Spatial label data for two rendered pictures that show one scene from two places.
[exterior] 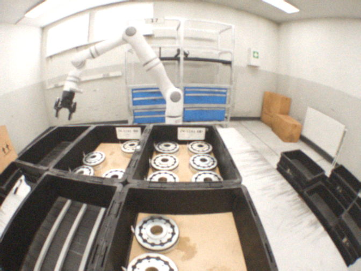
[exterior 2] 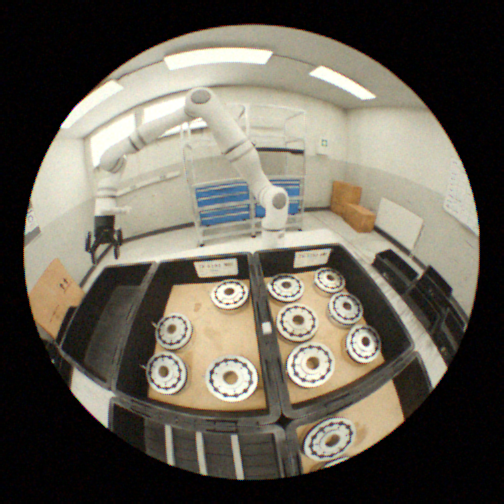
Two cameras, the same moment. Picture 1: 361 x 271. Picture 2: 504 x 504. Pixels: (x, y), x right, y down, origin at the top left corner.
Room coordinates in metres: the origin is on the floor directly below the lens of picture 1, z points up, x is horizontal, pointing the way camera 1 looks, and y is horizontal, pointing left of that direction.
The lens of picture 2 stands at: (0.32, 0.16, 1.17)
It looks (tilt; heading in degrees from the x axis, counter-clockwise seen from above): 35 degrees down; 357
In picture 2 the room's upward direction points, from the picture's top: 3 degrees counter-clockwise
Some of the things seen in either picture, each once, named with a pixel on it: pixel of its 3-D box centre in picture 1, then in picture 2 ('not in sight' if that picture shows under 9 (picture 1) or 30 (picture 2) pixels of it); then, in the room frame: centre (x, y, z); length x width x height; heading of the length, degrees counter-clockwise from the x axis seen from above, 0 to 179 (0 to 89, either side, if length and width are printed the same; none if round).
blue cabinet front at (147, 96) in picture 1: (155, 105); (223, 203); (2.32, 0.39, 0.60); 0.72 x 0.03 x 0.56; 98
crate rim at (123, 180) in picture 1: (104, 145); (188, 318); (0.47, 0.29, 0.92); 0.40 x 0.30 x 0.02; 1
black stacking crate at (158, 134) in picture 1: (183, 159); (324, 313); (0.47, -0.01, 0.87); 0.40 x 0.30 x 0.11; 1
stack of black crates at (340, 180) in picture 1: (337, 197); (426, 297); (0.44, -1.48, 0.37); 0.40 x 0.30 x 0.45; 8
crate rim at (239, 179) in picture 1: (183, 148); (331, 300); (0.47, -0.01, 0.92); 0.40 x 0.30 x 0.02; 1
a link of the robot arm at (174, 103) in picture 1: (173, 102); (273, 208); (0.84, 0.04, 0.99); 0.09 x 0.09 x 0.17; 19
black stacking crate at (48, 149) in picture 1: (57, 152); (112, 319); (0.46, 0.59, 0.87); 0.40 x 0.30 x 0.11; 1
